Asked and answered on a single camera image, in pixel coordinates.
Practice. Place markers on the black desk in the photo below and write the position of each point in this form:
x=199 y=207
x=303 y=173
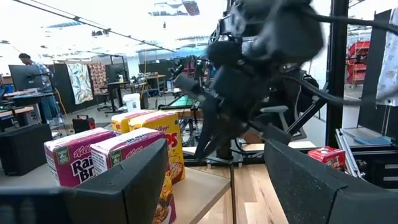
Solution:
x=113 y=88

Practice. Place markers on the person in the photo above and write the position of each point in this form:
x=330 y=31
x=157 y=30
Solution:
x=43 y=81

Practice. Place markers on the white and blue cloth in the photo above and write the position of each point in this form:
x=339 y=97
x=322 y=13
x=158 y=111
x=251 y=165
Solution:
x=388 y=62

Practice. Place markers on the white trash bin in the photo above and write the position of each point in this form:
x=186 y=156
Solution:
x=132 y=102

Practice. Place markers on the black drawer cabinet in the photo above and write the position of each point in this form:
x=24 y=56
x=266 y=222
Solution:
x=373 y=174

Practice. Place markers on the grey office chair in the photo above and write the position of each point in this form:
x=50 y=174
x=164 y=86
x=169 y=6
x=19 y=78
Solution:
x=275 y=109

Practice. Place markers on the yellow Corn Pops cereal box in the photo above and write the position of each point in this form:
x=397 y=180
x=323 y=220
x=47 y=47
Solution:
x=155 y=121
x=119 y=123

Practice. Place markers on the wooden workbench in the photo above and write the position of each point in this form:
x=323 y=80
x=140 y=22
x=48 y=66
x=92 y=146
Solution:
x=18 y=111

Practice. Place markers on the black metal rig frame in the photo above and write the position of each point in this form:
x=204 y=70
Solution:
x=211 y=160

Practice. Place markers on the wooden shelf with black frame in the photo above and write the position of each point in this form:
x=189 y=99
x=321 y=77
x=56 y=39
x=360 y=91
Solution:
x=199 y=193

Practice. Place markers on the red and black box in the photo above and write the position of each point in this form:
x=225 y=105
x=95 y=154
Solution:
x=82 y=124

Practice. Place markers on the black upright post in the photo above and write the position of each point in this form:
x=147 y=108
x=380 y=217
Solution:
x=337 y=93

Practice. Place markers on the black panel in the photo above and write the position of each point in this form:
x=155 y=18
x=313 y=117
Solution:
x=370 y=77

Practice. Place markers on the red Froot Loops cereal box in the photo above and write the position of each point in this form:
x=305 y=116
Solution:
x=326 y=157

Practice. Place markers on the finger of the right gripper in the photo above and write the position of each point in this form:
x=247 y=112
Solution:
x=208 y=133
x=233 y=133

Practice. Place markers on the red shelving rack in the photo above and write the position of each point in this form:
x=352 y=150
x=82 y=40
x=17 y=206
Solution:
x=357 y=62

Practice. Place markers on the leaf-pattern hanging fabric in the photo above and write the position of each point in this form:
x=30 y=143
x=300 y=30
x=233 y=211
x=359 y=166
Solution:
x=79 y=82

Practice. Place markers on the black monitor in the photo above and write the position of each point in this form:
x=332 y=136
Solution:
x=25 y=77

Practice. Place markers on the green topped table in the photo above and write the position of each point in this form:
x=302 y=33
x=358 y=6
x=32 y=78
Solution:
x=183 y=102

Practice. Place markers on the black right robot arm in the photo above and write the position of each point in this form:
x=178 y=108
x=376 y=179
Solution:
x=280 y=31

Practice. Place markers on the magenta Raisin Bran cereal box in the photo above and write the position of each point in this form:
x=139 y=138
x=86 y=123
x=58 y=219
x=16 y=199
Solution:
x=124 y=149
x=71 y=161

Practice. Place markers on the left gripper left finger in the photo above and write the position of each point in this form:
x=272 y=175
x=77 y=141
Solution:
x=109 y=199

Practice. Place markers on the black box case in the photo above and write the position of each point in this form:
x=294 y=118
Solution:
x=25 y=149

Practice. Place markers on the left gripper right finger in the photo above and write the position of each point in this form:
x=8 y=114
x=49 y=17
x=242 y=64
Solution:
x=311 y=199

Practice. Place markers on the red-pattern hanging fabric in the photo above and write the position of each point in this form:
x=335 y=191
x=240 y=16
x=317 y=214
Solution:
x=99 y=77

